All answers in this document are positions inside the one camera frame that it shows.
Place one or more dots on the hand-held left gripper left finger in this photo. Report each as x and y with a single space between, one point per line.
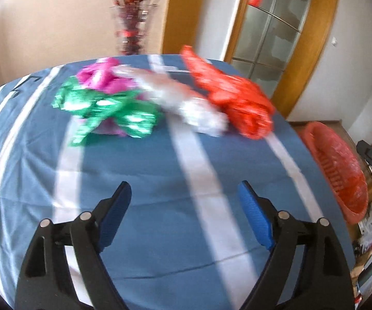
115 213

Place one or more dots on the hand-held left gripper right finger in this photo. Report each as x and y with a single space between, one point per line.
257 216

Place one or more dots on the plastic lattice waste basket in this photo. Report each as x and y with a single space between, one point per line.
329 168

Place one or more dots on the green plastic bag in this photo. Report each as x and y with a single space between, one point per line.
108 106

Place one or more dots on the large red plastic bag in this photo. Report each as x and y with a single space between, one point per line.
237 100

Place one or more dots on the white plastic bag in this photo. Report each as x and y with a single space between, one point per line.
179 100

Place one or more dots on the pink plastic bag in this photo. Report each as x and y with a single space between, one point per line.
98 74

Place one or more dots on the blue white striped tablecloth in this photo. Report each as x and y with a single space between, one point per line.
160 168

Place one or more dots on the frosted glass wooden door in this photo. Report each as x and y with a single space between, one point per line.
270 38

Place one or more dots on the clear glass vase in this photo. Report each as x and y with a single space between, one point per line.
132 29

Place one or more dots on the small white wall switch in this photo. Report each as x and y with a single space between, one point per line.
334 41

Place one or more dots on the wooden door frame trim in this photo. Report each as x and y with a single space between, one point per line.
179 13

